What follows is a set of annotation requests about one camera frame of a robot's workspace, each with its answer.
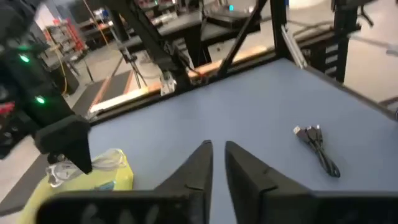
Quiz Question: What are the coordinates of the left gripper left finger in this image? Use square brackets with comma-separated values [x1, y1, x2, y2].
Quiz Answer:
[154, 139, 215, 224]

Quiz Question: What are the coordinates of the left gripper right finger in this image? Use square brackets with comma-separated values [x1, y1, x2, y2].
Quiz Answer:
[224, 140, 315, 224]

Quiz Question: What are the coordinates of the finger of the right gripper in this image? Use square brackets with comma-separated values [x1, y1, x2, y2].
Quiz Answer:
[47, 152, 65, 166]
[67, 136, 93, 175]

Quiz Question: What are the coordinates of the white USB cable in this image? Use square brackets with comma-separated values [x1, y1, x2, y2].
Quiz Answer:
[45, 147, 127, 189]

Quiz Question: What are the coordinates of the yellow translucent plastic bin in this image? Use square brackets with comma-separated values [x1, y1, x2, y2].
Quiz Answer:
[17, 149, 135, 224]

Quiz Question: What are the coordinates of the black hazard-striped floor mat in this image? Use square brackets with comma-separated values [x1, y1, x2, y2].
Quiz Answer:
[70, 70, 135, 118]

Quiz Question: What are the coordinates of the blue-grey table mat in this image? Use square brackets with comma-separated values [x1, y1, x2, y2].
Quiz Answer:
[88, 57, 398, 224]

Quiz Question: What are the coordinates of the black tripod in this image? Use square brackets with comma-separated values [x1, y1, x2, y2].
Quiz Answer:
[108, 21, 149, 91]

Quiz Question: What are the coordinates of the red storage shelf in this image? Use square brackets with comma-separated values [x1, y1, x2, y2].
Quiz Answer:
[45, 17, 88, 60]

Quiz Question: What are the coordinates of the dark background table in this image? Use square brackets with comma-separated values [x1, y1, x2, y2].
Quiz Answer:
[124, 6, 262, 67]

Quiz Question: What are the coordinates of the black USB cable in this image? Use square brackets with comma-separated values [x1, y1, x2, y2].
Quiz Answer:
[292, 124, 341, 179]

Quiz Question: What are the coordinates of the black aluminium rig frame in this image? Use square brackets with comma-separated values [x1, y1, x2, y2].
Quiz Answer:
[88, 0, 398, 125]

